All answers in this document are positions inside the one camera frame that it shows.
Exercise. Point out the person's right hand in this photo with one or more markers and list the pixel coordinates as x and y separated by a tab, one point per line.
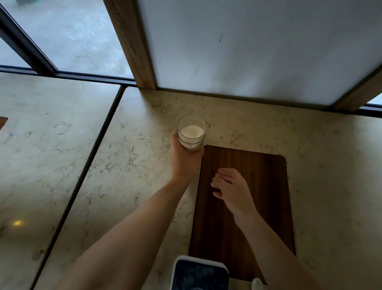
235	192

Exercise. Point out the person's left hand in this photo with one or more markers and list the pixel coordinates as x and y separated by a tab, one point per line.
182	165

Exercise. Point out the person's left thumb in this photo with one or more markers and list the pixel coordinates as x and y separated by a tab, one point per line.
201	151

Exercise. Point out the person's right fingers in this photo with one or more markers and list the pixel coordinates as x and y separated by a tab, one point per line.
222	180

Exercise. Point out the clear glass with white contents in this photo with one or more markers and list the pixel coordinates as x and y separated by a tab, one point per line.
191	133

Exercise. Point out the person's left forearm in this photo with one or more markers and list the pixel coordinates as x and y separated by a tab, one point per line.
134	236

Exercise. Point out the person's right forearm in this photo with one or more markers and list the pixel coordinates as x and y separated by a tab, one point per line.
268	251

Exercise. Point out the dark wooden cutting board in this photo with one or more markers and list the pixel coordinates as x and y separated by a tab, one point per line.
265	179

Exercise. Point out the white rimmed dark blue container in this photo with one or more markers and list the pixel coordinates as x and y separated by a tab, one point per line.
199	273

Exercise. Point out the small white cap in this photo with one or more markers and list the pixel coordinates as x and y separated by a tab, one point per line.
257	284

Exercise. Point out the small brown wooden piece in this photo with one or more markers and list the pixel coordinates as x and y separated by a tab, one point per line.
2	122

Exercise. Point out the wide wooden post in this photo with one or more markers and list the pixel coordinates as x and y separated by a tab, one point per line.
131	41

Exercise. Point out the narrow wooden post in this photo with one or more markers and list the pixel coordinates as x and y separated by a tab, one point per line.
361	91

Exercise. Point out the black window frame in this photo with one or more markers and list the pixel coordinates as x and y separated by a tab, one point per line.
26	47

